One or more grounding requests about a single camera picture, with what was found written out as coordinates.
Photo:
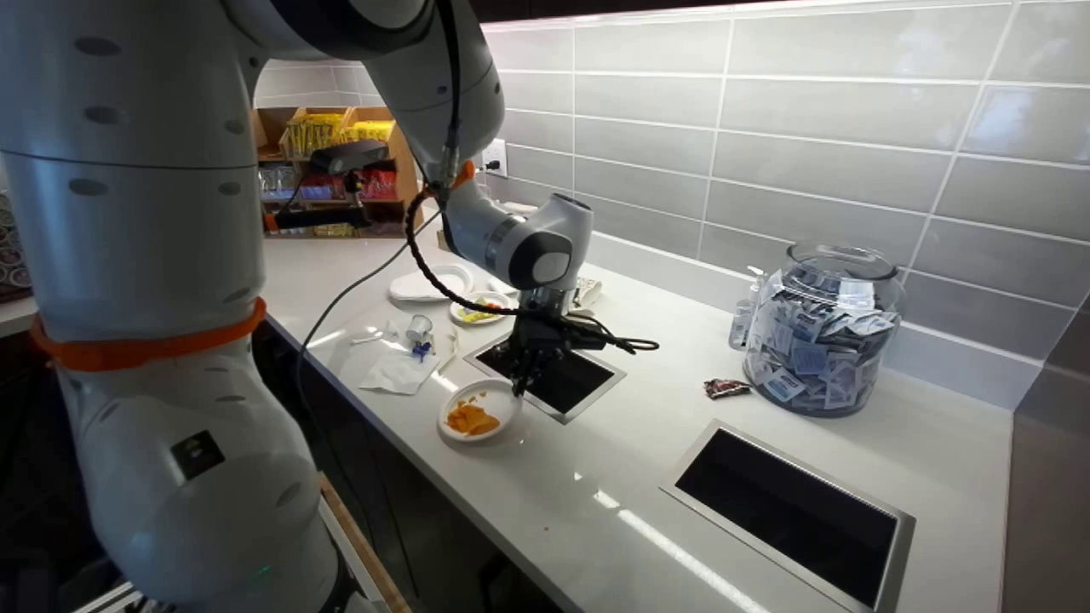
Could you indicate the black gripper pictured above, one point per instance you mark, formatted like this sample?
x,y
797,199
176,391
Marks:
x,y
545,336

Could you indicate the wooden condiment organizer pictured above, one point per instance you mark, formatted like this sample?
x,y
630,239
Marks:
x,y
331,171

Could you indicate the small clear plastic cup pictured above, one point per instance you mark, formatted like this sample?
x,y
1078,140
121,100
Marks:
x,y
419,331

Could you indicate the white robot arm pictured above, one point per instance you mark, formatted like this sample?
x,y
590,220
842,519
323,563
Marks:
x,y
134,193

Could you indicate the orange tortilla chips pile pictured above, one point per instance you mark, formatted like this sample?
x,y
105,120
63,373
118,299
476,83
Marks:
x,y
473,422

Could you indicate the patterned paper cup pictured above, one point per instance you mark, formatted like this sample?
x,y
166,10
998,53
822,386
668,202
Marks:
x,y
586,292

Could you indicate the white paper plate with chips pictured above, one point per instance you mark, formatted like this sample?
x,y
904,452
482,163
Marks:
x,y
495,397

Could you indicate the wall power outlet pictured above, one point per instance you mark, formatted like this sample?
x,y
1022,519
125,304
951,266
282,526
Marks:
x,y
495,157

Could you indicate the clear plastic bag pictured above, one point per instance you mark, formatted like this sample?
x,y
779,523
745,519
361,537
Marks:
x,y
378,359

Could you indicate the small dark snack wrapper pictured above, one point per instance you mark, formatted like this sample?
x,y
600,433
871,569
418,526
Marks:
x,y
727,391

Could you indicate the far plate with snacks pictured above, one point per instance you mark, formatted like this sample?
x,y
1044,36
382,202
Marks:
x,y
486,315

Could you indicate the empty white oval plate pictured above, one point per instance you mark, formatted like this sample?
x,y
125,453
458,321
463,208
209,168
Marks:
x,y
415,289

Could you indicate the small clear sanitizer bottle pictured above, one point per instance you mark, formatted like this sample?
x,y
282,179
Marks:
x,y
745,310

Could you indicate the glass jar of packets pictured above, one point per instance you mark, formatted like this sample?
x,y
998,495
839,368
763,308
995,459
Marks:
x,y
818,328

